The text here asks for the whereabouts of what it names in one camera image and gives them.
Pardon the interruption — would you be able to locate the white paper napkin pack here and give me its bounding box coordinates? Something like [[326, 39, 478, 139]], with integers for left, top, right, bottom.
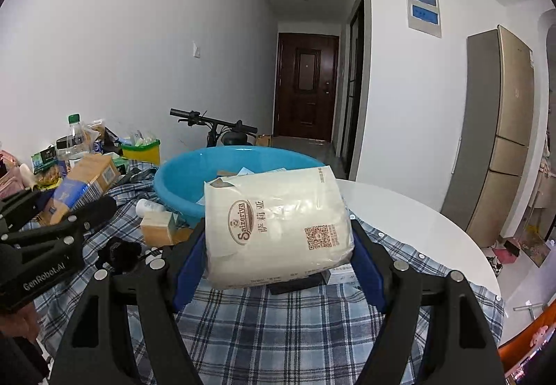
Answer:
[[204, 167, 354, 290]]

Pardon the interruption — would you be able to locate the person left hand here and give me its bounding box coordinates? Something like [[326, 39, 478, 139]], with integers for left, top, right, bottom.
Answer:
[[0, 302, 40, 343]]

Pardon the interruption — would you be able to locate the snack bag pile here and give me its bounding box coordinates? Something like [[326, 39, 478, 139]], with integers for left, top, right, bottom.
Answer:
[[1, 123, 106, 199]]

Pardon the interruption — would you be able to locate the black velvet pouch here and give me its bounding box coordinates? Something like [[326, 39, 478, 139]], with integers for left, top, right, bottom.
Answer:
[[95, 237, 142, 274]]

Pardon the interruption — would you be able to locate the clear water bottle green cap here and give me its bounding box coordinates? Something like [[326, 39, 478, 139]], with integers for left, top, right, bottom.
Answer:
[[63, 114, 90, 167]]

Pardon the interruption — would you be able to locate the pink box on floor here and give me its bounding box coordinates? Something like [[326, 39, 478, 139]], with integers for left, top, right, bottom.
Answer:
[[492, 238, 520, 264]]

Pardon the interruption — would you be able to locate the white cylindrical tube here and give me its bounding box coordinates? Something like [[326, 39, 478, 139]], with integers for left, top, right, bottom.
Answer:
[[135, 199, 166, 218]]

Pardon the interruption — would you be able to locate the red white cigarette pack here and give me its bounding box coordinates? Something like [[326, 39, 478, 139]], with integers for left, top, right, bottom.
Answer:
[[322, 264, 357, 285]]

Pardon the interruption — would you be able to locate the beige cream cube box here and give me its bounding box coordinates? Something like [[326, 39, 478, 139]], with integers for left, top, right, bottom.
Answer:
[[140, 212, 176, 248]]

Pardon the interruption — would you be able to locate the blue plaid shirt cloth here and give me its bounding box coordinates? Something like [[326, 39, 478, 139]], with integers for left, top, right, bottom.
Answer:
[[36, 166, 504, 384]]

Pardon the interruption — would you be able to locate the gold hexagonal tin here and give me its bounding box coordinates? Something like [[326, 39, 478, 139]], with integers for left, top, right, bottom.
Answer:
[[172, 227, 193, 244]]

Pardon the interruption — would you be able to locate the yellow bin green rim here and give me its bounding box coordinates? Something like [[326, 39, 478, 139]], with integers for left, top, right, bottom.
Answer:
[[121, 139, 160, 166]]

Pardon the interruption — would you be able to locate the blue plastic basin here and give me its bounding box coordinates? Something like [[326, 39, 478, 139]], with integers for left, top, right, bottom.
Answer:
[[154, 146, 322, 228]]

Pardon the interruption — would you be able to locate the gold grey refrigerator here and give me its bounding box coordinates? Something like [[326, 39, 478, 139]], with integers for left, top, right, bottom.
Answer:
[[441, 25, 534, 248]]

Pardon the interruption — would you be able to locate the black bicycle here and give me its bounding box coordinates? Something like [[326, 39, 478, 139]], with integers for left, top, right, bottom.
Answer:
[[170, 108, 258, 147]]

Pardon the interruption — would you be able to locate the cardboard box on floor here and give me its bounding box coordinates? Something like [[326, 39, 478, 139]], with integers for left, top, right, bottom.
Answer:
[[255, 135, 272, 147]]

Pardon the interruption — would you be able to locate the dark brown entrance door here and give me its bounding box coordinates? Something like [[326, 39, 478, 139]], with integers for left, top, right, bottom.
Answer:
[[273, 33, 339, 142]]

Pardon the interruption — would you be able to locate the black square display frame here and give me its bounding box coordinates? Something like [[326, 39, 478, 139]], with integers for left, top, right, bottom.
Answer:
[[267, 273, 325, 296]]

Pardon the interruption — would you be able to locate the white wall light switch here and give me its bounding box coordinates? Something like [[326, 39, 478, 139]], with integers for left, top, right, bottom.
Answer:
[[192, 41, 201, 59]]

